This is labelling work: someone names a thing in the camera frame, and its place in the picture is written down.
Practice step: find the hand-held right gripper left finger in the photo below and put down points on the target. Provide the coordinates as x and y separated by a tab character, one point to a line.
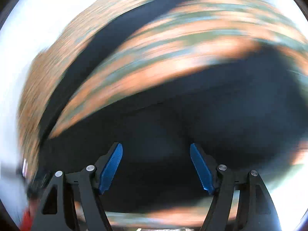
111	167

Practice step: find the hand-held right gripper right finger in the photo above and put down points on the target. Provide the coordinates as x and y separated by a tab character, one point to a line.
201	167

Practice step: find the black pants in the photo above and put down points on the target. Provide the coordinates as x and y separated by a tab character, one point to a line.
173	130

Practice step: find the red garment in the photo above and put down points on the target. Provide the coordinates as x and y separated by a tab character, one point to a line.
27	217

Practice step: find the orange floral blanket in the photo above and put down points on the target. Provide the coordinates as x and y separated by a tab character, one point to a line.
173	50

